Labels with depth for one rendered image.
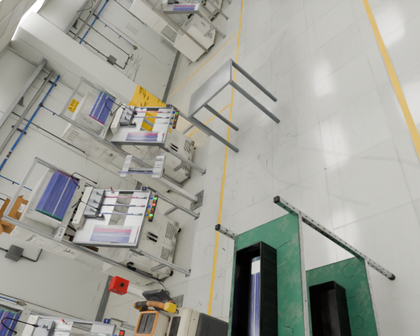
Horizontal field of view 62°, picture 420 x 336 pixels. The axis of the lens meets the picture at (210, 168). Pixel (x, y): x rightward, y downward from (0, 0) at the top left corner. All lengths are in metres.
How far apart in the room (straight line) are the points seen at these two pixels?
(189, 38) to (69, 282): 5.10
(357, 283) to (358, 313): 0.16
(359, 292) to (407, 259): 0.48
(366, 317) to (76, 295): 4.17
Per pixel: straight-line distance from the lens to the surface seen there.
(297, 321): 1.58
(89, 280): 5.60
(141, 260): 4.08
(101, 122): 4.78
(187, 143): 5.28
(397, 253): 2.57
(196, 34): 7.60
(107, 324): 3.46
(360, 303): 2.17
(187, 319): 2.42
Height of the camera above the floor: 2.16
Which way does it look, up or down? 27 degrees down
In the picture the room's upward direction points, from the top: 57 degrees counter-clockwise
